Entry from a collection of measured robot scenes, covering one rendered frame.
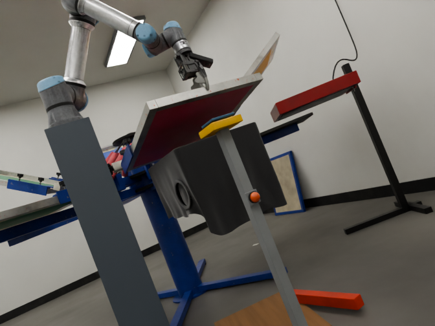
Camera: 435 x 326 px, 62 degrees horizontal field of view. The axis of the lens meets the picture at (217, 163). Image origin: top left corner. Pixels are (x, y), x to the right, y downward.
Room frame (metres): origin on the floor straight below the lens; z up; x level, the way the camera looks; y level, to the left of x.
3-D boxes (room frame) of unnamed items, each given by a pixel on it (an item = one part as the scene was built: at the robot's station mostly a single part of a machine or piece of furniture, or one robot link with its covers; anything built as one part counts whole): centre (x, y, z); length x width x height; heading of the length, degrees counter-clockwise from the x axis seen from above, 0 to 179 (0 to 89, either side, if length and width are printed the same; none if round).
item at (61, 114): (1.54, 0.54, 1.25); 0.15 x 0.15 x 0.10
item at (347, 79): (2.77, -0.86, 1.06); 0.61 x 0.46 x 0.12; 87
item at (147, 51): (1.61, 0.06, 1.43); 0.11 x 0.11 x 0.08; 85
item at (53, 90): (1.54, 0.54, 1.37); 0.13 x 0.12 x 0.14; 175
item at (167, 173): (1.78, 0.23, 0.77); 0.46 x 0.09 x 0.36; 27
